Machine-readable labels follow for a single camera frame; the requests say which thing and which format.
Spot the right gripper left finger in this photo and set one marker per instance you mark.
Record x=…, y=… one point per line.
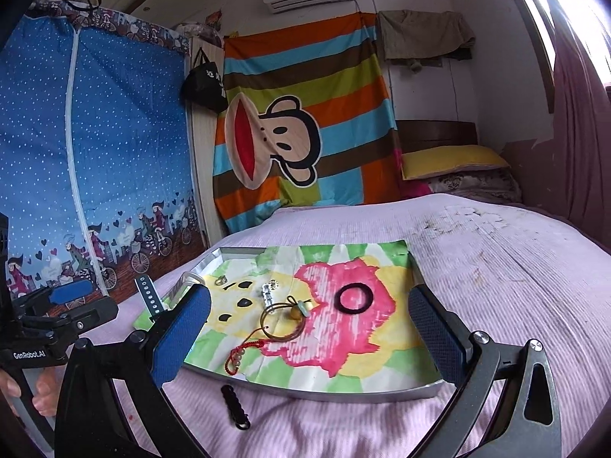
x=90, y=419

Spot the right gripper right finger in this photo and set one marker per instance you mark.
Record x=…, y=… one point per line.
x=526, y=419

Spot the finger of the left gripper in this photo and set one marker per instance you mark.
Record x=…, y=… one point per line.
x=46, y=298
x=73, y=323

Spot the blue smart watch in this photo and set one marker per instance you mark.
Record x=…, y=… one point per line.
x=152, y=301

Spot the brown hair tie yellow bead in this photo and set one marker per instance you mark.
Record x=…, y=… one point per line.
x=285, y=321

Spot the left hand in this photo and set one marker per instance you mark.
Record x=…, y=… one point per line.
x=45, y=395

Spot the blue fabric wardrobe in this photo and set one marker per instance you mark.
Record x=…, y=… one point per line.
x=96, y=170

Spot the black hair clip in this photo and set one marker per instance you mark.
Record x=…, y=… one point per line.
x=237, y=413

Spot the pink bed cover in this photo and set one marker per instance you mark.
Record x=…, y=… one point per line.
x=513, y=273

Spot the silver rhinestone hair pin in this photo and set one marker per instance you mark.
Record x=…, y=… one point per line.
x=267, y=291

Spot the floral folded quilt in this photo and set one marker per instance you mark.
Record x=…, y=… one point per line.
x=495, y=186

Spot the black hanging bag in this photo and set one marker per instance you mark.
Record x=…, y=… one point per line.
x=203, y=85

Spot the pink curtain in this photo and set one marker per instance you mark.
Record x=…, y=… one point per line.
x=581, y=123

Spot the yellow pillow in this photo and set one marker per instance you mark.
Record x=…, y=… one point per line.
x=444, y=160

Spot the striped monkey blanket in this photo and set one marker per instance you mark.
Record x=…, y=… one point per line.
x=309, y=122

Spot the dark wooden headboard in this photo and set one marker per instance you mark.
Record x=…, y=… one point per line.
x=418, y=135

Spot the brown hanging cloth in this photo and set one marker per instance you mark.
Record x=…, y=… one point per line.
x=420, y=38

